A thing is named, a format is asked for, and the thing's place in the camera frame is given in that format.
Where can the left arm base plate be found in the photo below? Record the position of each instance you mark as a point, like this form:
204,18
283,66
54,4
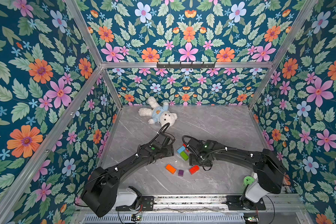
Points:
143,203

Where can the black hook rail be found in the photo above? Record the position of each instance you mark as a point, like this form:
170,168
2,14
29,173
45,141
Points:
189,65

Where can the light blue block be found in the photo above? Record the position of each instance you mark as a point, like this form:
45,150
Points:
181,149

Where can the right small circuit board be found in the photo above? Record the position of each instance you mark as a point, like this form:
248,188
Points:
251,219

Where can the left small circuit board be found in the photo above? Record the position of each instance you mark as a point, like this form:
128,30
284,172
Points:
136,218

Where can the aluminium front rail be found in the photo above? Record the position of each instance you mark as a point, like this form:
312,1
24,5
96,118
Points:
216,203

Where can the white teddy bear blue shirt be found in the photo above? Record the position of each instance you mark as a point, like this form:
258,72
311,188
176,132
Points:
158,113

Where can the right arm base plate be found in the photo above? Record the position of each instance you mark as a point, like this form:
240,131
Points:
236,202

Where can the orange block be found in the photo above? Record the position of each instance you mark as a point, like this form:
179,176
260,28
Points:
170,169

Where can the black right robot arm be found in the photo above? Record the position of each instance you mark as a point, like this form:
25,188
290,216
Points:
269,170

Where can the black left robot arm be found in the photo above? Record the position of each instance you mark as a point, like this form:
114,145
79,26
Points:
102,192

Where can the purple cube block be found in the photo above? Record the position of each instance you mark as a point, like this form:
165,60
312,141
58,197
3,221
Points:
181,173

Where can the small circuit board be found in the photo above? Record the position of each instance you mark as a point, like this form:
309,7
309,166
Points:
136,218
251,219

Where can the white vented cable duct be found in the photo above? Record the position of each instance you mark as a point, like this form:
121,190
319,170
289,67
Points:
168,218

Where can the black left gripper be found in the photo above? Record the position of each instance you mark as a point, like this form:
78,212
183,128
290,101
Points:
170,150

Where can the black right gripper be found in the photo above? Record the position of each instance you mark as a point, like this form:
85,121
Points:
196,156

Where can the green block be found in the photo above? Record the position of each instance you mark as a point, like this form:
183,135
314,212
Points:
184,156

